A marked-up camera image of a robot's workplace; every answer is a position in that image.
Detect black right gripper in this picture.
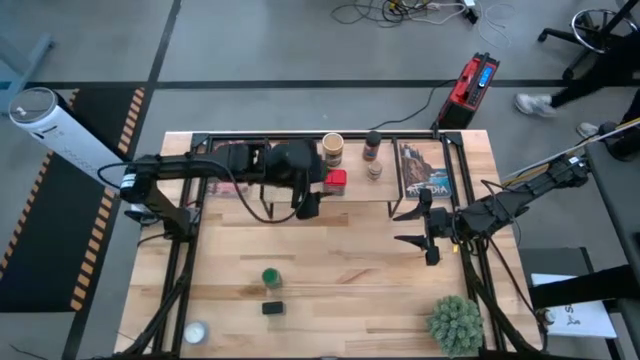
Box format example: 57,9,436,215
392,188,466,267

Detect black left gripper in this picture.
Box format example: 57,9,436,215
264,138,326,221

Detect red-lid smoked paprika tin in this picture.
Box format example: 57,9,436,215
323,168,348,197

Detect black-lid orange spice bottle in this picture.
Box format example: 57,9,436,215
362,130,383,162

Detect green-lid oregano glass jar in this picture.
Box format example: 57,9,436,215
261,267,284,290

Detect wooden shelf with black legs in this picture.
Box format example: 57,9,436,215
259,137,404,220

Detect tan-lid brown spice jar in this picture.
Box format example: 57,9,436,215
322,132,345,168

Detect Acadia poster book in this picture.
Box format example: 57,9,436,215
398,142,454,200

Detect sunset landscape poster book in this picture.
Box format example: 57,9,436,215
206,139,256,199

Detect green artificial succulent plant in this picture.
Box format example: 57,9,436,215
427,294,485,359

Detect red portable power station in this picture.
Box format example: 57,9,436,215
435,51,501,131

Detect person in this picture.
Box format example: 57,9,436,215
513,29,640,141

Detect black padded bar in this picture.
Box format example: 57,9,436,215
528,264,640,311

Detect white printed paper sheet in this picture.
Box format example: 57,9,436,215
530,273,619,340

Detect black side desk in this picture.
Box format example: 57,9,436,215
582,139,640,289

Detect black round stand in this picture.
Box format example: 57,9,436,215
598,121,640,162

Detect white tower fan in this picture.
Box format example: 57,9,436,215
7,86,132,190

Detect black hazard-striped floor mat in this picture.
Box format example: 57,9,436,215
0,87,146,314

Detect black office chair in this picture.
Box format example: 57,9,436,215
537,0,640,82

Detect grey metal table leg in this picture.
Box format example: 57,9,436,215
0,32,56,119

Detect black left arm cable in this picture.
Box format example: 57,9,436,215
97,158,312,225

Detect black power cable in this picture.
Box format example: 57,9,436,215
368,79,454,131

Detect black cable bundle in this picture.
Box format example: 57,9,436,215
119,239,196,357
459,239,544,357

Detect yellow and white cable bundle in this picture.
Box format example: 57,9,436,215
501,117,640,187

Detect tangled floor cables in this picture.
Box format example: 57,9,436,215
331,0,469,27

